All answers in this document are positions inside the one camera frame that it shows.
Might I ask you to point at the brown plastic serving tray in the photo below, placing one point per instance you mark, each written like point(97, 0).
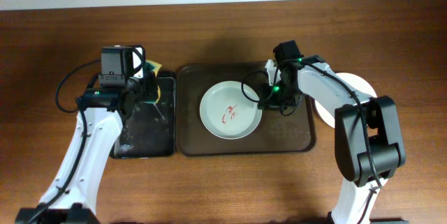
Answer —
point(274, 134)

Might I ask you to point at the green and yellow sponge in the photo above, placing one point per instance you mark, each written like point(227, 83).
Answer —
point(153, 90)

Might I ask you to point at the white plate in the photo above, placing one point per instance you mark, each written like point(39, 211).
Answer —
point(357, 83)

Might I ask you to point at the pale green plate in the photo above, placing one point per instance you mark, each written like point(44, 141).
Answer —
point(229, 110)

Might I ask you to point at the small black tray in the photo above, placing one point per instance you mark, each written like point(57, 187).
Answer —
point(150, 131)

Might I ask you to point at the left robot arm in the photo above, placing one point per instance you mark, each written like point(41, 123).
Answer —
point(126, 78)

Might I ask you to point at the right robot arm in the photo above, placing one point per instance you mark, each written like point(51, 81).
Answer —
point(368, 139)

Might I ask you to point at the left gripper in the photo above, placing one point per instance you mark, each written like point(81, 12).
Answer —
point(149, 89)

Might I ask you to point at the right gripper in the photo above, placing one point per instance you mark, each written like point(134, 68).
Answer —
point(274, 102)

